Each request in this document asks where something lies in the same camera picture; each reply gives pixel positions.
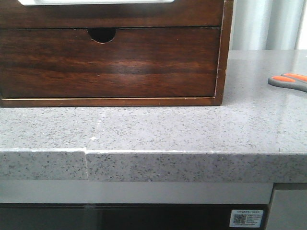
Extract wooden drawer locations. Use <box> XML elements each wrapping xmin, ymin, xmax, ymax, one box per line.
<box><xmin>0</xmin><ymin>0</ymin><xmax>224</xmax><ymax>29</ymax></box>
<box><xmin>0</xmin><ymin>27</ymin><xmax>220</xmax><ymax>99</ymax></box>

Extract grey orange scissors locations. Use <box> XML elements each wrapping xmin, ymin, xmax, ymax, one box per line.
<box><xmin>268</xmin><ymin>73</ymin><xmax>307</xmax><ymax>92</ymax></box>

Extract dark wooden drawer cabinet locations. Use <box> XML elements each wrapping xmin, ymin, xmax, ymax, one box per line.
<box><xmin>0</xmin><ymin>0</ymin><xmax>234</xmax><ymax>107</ymax></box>

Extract white QR code sticker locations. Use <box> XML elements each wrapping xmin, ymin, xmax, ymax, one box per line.
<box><xmin>229</xmin><ymin>209</ymin><xmax>264</xmax><ymax>228</ymax></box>

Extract grey cabinet door panel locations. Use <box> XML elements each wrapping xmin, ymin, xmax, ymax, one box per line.
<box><xmin>266</xmin><ymin>184</ymin><xmax>307</xmax><ymax>230</ymax></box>

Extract white tray on cabinet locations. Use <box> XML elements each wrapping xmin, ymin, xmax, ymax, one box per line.
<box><xmin>19</xmin><ymin>0</ymin><xmax>174</xmax><ymax>6</ymax></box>

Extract black under-counter appliance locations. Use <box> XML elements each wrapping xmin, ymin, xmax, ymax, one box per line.
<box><xmin>0</xmin><ymin>203</ymin><xmax>268</xmax><ymax>230</ymax></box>

